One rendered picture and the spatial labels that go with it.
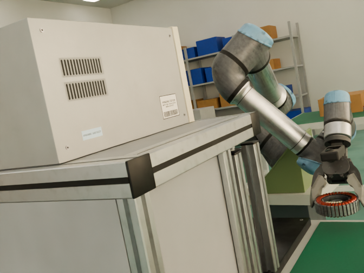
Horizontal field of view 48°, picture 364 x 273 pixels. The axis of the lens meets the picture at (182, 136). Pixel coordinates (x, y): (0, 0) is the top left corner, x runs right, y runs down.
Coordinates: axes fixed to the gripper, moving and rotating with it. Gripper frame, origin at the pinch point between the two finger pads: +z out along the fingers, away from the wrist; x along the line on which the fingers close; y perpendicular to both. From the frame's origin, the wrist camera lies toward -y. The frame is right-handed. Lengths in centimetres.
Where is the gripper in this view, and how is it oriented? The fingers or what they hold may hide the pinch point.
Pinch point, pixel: (336, 206)
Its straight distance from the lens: 118.3
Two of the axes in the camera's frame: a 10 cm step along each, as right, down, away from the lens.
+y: 5.1, 4.2, 7.6
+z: -1.4, 9.0, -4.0
